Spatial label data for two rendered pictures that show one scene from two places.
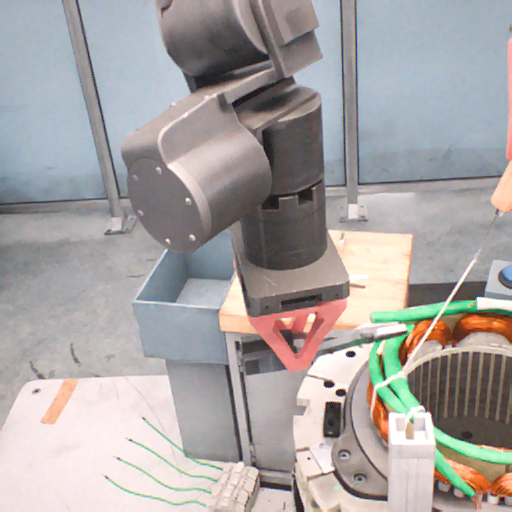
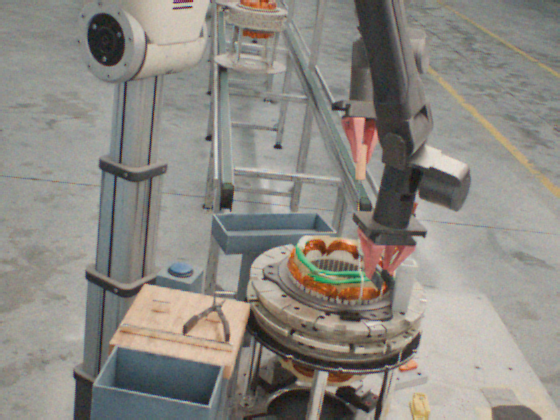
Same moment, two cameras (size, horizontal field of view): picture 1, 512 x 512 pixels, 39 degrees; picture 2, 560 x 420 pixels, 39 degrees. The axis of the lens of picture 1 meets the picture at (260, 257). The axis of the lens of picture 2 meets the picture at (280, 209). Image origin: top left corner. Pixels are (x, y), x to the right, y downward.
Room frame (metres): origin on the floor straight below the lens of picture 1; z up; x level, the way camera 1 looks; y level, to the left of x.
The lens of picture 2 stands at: (0.86, 1.05, 1.75)
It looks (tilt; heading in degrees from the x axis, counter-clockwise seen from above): 22 degrees down; 256
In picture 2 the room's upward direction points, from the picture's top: 9 degrees clockwise
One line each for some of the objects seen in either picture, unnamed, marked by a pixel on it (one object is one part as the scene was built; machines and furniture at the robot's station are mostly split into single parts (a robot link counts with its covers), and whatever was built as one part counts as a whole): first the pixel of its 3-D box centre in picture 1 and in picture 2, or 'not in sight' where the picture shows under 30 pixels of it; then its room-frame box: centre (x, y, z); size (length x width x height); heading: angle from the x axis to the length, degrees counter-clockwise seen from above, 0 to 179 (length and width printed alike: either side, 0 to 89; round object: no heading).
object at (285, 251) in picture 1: (283, 222); (393, 209); (0.42, -0.02, 1.31); 0.10 x 0.07 x 0.07; 6
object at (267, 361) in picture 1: (271, 360); (387, 279); (0.41, 0.00, 1.20); 0.04 x 0.01 x 0.02; 95
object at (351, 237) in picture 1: (321, 280); (184, 328); (0.71, -0.07, 1.05); 0.20 x 0.19 x 0.02; 73
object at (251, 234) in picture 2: not in sight; (266, 281); (0.49, -0.48, 0.92); 0.25 x 0.11 x 0.28; 11
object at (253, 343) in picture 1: (266, 343); (375, 279); (0.43, 0.00, 1.20); 0.04 x 0.01 x 0.02; 95
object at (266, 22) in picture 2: not in sight; (253, 36); (0.12, -3.16, 0.94); 0.39 x 0.39 x 0.30
